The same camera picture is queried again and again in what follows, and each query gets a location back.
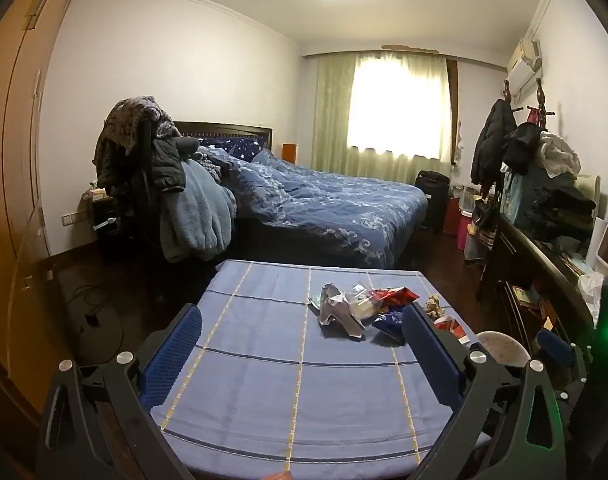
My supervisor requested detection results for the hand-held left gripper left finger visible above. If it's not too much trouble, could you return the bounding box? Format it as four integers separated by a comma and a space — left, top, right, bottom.
40, 304, 205, 480

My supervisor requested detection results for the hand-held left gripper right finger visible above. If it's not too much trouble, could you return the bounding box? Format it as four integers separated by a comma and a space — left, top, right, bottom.
401, 304, 570, 480

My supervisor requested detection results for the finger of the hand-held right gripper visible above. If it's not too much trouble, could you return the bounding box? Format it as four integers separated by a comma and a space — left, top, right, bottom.
535, 330, 592, 377

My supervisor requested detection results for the small red and white packet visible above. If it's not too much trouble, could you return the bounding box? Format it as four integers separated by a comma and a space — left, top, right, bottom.
434, 316, 473, 344

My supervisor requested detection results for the blue snack bag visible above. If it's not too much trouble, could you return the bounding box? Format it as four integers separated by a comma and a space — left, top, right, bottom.
371, 311, 408, 346

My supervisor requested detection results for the white dotted basin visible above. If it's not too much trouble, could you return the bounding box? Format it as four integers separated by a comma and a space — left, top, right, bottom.
470, 331, 532, 378

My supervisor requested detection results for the red snack bag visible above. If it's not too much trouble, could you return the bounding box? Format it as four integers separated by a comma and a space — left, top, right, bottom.
371, 287, 420, 311

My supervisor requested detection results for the clear plastic wrapper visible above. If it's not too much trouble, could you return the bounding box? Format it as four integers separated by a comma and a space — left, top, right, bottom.
346, 284, 381, 319

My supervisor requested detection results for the grey-beige paper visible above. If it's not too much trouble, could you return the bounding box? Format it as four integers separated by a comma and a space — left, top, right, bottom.
318, 284, 367, 342

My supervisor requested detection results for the white plastic bag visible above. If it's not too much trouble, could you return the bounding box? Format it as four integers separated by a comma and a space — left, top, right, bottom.
576, 272, 605, 311

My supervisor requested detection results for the dark wooden dresser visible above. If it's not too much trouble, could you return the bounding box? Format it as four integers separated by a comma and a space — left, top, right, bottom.
479, 210, 600, 356

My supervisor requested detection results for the blue striped tablecloth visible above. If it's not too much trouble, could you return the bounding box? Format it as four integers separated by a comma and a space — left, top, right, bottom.
149, 260, 490, 466

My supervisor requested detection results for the pink bin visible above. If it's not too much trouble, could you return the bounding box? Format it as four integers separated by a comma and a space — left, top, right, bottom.
456, 210, 477, 251

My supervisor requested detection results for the dark striped bag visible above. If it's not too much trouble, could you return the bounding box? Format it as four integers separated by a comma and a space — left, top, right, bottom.
466, 200, 500, 264

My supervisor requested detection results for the dark wooden nightstand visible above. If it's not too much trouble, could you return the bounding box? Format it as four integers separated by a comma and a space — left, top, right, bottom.
86, 194, 117, 261

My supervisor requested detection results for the light blue fleece blanket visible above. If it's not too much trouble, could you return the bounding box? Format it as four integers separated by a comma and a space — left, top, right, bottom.
161, 160, 237, 264

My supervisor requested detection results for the black suitcase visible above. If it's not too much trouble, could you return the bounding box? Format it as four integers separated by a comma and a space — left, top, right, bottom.
415, 170, 451, 233

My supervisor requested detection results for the teal bag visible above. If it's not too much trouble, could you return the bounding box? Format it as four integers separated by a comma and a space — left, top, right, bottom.
501, 170, 527, 221

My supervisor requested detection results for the blue patterned duvet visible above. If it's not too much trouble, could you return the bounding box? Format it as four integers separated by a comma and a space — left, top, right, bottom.
199, 147, 429, 268

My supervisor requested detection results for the black puffer jacket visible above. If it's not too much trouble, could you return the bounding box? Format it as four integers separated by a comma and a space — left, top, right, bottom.
151, 135, 197, 194

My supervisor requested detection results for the white crumpled garment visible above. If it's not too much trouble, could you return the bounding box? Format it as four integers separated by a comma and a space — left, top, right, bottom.
539, 132, 582, 178

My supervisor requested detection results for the black hanging garment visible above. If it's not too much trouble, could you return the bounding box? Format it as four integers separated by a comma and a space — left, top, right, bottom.
504, 124, 545, 176

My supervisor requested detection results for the black hanging jacket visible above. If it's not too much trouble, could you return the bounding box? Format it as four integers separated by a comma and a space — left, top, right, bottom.
471, 99, 517, 188

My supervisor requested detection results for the dark blue starry pillow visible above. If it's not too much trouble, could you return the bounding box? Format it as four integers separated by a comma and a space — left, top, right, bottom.
196, 136, 265, 159

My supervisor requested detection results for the dark wooden bed headboard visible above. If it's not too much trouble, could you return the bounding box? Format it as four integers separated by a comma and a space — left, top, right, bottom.
173, 121, 274, 153

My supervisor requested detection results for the grey patterned garment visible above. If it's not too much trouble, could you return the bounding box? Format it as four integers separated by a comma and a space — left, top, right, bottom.
94, 95, 182, 191

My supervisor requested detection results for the wooden wardrobe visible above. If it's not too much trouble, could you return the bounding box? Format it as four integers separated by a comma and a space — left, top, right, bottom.
0, 0, 97, 411

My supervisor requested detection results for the pale green curtain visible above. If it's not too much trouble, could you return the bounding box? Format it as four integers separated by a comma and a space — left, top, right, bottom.
311, 52, 460, 181

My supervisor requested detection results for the wooden coat rack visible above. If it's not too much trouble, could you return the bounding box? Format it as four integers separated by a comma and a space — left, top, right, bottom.
501, 77, 557, 126

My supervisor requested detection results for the white air conditioner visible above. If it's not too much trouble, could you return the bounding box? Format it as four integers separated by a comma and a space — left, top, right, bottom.
506, 37, 543, 92

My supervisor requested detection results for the black floor cable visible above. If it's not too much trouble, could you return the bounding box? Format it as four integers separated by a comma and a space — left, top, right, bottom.
66, 285, 125, 351

